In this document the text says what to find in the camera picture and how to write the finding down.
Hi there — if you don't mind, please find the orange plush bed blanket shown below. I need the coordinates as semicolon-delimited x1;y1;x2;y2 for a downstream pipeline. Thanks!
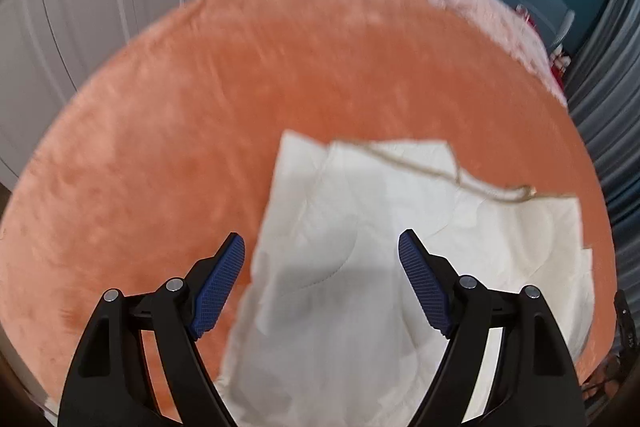
0;0;613;423

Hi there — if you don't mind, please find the grey curtain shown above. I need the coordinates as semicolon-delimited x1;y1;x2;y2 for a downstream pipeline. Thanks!
565;0;640;358

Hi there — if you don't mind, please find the red cloth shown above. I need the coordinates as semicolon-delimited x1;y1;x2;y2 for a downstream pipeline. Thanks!
550;52;571;92

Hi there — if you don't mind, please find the white quilted jacket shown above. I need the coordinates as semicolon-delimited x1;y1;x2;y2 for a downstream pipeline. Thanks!
215;130;595;427

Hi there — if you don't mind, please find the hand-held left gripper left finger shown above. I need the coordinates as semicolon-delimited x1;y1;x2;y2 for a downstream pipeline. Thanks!
56;232;247;427

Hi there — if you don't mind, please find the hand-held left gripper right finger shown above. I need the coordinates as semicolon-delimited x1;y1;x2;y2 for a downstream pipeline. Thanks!
397;229;587;427

